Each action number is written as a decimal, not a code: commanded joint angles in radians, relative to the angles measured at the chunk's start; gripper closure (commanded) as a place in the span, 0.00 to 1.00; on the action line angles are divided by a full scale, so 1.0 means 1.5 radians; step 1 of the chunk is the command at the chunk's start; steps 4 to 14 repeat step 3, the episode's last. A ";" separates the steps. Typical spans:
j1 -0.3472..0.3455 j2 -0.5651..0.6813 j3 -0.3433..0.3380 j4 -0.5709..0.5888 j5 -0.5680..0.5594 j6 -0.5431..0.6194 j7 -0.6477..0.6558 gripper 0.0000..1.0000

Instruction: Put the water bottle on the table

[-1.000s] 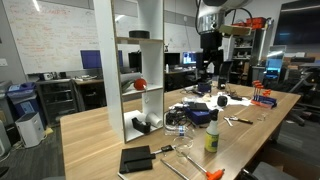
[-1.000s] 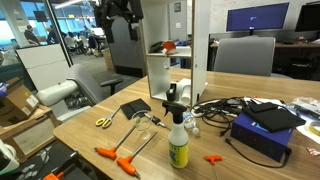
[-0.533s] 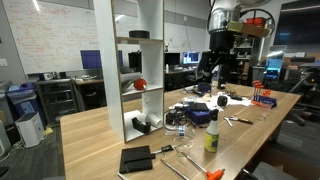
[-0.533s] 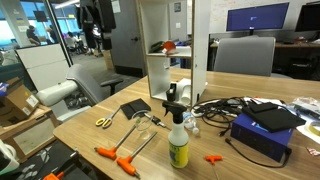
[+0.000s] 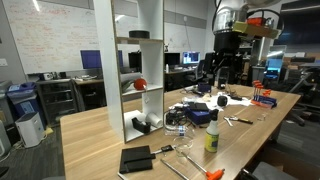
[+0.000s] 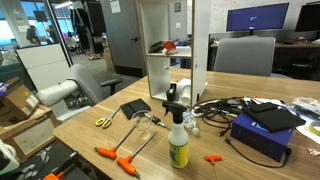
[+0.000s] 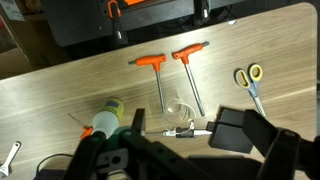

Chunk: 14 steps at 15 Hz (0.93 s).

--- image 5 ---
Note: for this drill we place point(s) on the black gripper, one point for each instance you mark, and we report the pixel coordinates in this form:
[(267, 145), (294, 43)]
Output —
[(226, 45)]

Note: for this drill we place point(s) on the clear plastic water bottle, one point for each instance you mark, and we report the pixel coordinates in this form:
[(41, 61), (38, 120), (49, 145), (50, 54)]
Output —
[(175, 130)]

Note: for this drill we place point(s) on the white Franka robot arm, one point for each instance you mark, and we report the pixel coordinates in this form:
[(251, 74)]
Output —
[(230, 15)]

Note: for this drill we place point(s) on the white spray bottle yellow label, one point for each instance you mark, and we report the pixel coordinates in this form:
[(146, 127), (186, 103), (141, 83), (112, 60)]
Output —
[(212, 136)]

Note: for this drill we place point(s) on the dark blue small box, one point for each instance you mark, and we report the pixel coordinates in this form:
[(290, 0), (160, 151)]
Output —
[(204, 87)]

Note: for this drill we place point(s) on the white paper sheets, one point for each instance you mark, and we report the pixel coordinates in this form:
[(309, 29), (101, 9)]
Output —
[(238, 101)]

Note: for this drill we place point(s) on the lit desktop monitor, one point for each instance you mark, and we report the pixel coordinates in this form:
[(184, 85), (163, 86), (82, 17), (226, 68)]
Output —
[(191, 57)]

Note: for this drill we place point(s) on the black flat case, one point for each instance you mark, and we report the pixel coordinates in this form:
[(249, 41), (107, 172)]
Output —
[(199, 106)]

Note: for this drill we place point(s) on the orange hex key set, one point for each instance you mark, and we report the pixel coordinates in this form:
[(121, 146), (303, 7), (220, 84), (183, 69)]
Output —
[(261, 96)]

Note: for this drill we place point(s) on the silver metal wrench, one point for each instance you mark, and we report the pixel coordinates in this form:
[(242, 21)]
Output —
[(228, 121)]

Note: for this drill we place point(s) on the blue cardboard box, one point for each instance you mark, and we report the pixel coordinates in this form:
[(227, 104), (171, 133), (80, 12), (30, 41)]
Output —
[(198, 117)]

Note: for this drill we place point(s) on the small clear plastic piece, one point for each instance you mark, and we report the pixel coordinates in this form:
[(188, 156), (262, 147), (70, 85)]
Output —
[(262, 117)]

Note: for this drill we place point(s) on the clear plastic cup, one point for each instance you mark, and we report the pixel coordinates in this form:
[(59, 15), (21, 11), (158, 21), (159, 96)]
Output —
[(183, 143)]

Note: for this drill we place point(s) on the red ball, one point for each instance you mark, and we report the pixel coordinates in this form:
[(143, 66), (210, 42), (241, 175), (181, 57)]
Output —
[(140, 84)]

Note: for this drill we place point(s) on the white paper roll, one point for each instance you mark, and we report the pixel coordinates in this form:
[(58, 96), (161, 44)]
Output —
[(153, 120)]

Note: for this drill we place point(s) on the black dark monitor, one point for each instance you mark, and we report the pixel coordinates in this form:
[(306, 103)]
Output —
[(135, 61)]

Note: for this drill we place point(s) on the black round disc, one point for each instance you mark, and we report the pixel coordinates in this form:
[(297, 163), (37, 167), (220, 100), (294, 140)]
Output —
[(139, 34)]

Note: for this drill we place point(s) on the digital caliper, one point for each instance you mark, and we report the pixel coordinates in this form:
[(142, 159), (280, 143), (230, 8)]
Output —
[(165, 148)]

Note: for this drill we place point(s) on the black tape dispenser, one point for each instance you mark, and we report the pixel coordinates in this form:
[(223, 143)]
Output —
[(140, 126)]

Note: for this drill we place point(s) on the grey office chair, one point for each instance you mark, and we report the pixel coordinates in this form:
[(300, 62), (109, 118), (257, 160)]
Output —
[(276, 171)]

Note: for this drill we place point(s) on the white wooden shelf unit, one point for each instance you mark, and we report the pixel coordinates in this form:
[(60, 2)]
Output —
[(106, 66)]

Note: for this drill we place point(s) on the blue screen monitor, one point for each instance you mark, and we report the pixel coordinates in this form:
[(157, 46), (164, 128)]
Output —
[(90, 59)]

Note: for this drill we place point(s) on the black drawer cabinet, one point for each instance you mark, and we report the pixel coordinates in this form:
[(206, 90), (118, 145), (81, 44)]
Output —
[(56, 100)]

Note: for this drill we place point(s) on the whiteboard with writing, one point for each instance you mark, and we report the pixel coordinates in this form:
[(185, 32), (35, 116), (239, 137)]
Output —
[(50, 36)]

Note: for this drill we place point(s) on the blue recycling bin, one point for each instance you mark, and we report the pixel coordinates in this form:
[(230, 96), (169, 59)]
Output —
[(25, 100)]

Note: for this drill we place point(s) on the white air purifier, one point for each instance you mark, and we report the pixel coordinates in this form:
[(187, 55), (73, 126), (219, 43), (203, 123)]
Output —
[(30, 130)]

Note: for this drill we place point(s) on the tan wrist camera mount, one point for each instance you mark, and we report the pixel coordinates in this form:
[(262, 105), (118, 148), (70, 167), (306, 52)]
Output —
[(256, 30)]

